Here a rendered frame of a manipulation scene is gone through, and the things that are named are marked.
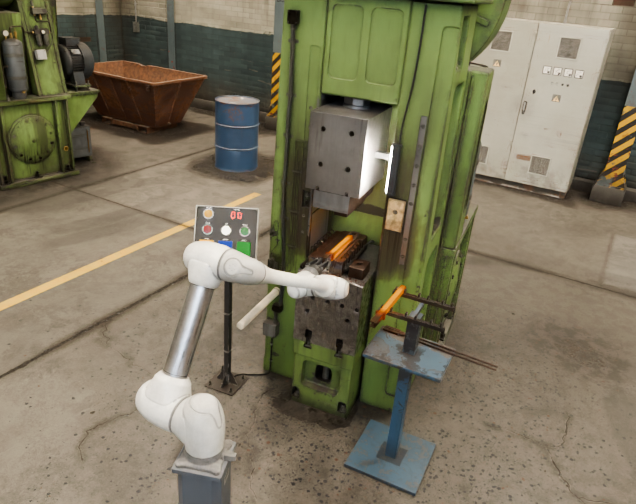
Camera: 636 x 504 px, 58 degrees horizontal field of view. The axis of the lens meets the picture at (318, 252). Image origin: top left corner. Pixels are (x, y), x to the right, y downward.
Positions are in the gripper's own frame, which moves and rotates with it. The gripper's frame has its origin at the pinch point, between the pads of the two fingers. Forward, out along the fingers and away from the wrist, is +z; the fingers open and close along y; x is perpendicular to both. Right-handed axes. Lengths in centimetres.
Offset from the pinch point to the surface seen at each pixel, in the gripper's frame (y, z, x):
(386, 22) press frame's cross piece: 11, 20, 117
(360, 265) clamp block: 16.1, 9.7, -3.9
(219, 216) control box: -60, -9, 13
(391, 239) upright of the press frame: 28.6, 19.4, 10.8
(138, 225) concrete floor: -263, 165, -102
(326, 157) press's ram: -7, 5, 53
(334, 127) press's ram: -4, 5, 68
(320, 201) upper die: -8.3, 5.2, 28.8
